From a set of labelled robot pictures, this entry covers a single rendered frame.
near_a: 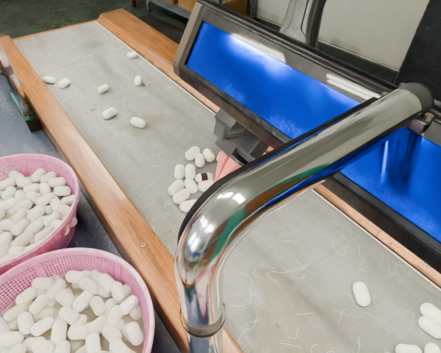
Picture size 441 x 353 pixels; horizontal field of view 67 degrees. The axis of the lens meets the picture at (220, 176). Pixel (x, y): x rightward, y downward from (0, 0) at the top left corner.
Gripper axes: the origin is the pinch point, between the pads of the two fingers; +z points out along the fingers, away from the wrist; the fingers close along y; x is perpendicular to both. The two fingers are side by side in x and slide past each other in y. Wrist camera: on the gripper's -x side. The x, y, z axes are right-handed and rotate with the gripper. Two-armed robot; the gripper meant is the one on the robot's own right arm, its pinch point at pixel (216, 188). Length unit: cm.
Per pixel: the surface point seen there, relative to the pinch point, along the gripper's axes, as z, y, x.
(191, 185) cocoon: 2.4, -3.4, -2.5
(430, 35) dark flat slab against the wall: -126, -50, 155
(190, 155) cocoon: -1.0, -10.8, 0.9
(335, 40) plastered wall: -109, -113, 173
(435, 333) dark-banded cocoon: -6.0, 38.7, 5.1
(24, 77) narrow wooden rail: 13, -64, -12
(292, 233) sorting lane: -2.9, 15.1, 4.5
